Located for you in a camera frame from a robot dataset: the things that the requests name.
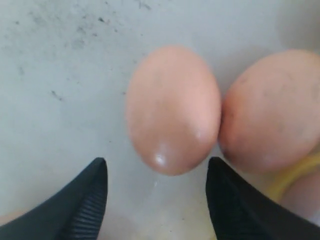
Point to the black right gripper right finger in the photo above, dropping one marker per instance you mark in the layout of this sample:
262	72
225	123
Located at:
238	211

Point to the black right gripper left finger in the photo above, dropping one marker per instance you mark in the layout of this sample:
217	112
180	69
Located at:
76	212

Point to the brown egg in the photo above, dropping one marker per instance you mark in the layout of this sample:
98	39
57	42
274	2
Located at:
271	113
173	110
302	197

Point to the yellow plastic egg tray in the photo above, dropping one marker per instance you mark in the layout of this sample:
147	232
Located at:
288	176

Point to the clear plastic storage box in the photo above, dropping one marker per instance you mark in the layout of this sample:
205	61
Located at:
64	70

